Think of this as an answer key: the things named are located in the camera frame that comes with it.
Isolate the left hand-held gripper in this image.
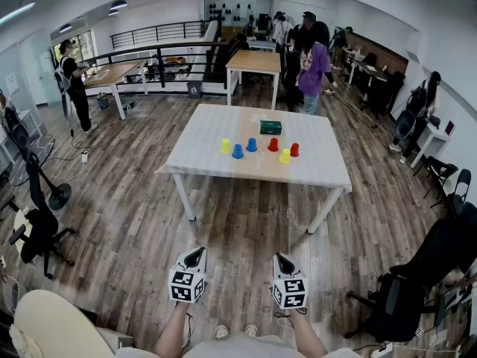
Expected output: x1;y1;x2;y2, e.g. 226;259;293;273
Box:
168;247;209;304

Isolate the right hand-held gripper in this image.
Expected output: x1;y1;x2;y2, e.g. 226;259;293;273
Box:
271;253;309;310

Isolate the person's left forearm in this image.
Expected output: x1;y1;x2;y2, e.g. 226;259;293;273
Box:
154;301;189;358

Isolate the person's right forearm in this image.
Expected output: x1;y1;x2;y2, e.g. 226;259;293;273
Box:
286;307;329;358

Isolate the white-legged table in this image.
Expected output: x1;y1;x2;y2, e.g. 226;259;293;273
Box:
171;172;346;235

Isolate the person's beige shirt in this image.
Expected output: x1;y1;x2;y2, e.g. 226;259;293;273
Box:
111;332;368;358

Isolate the black office chair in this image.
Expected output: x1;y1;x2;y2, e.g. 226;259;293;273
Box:
344;218;477;345
7;151;78;280

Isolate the checkered flower tablecloth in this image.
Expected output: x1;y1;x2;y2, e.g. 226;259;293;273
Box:
154;103;353;193

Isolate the green cardboard box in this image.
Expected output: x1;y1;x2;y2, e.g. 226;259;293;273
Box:
259;119;283;136

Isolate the black round-base stand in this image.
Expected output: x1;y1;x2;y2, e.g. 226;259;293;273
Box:
28;151;72;212

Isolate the cream round chair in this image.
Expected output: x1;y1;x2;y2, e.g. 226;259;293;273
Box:
9;289;113;358

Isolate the grey waste bin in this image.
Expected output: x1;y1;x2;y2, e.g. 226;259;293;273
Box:
186;80;204;99

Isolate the black folding chair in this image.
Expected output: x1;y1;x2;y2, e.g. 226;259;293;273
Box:
430;168;473;219
413;155;460;201

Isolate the black round marble table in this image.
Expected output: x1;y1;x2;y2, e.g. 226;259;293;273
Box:
9;134;56;186

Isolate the black metal railing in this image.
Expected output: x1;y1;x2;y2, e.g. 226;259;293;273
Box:
80;19;239;89

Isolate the small white desk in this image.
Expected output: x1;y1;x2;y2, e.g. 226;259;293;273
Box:
409;121;454;169

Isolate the long wooden table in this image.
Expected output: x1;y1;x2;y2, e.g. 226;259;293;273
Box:
83;60;149;121

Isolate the square wooden table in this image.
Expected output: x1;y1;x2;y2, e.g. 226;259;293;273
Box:
225;49;282;110

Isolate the black desk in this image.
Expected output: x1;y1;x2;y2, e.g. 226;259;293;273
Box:
348;58;405;119

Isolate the ceiling light strip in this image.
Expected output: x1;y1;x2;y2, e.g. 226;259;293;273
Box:
0;1;37;25

